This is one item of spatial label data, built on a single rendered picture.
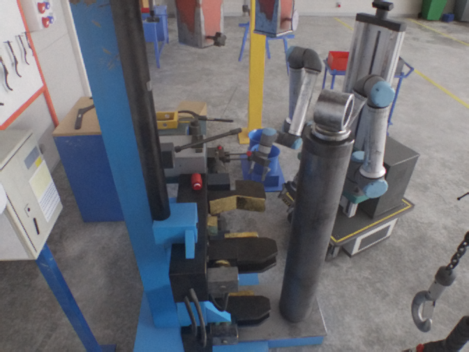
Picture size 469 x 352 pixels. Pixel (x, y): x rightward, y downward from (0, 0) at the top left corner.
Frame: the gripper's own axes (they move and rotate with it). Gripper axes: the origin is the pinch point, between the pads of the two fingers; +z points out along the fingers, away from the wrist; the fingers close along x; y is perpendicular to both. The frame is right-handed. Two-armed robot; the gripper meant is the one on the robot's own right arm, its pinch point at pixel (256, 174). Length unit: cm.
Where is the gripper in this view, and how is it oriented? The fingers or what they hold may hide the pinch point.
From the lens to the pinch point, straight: 237.0
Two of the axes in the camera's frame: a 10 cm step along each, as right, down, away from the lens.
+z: -2.5, 9.3, 2.7
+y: 7.5, 0.1, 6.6
